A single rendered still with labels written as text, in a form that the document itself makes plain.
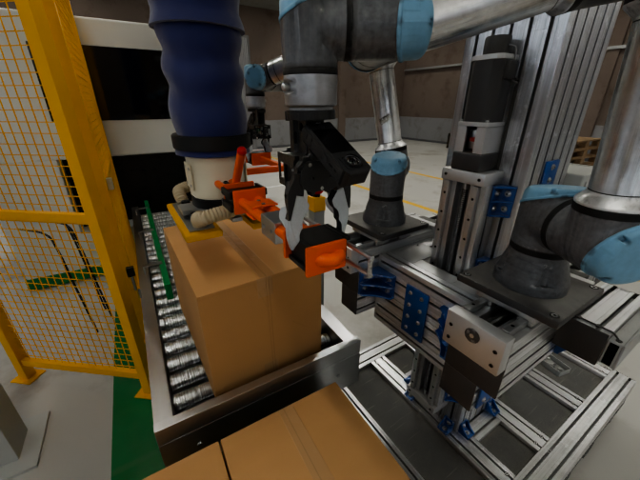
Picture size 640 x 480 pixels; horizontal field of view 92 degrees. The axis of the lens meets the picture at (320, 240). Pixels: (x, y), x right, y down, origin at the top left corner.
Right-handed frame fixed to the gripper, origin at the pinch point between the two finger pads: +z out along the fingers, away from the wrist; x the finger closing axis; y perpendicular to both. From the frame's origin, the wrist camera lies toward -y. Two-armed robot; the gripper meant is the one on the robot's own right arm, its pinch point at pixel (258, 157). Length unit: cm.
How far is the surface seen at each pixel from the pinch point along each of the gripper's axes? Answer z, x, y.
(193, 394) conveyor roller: 67, -47, 46
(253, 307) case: 36, -27, 54
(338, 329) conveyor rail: 62, 8, 51
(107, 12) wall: -230, 4, -888
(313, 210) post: 26.0, 24.2, 6.8
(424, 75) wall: -139, 1015, -774
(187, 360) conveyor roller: 67, -46, 28
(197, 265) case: 26, -37, 35
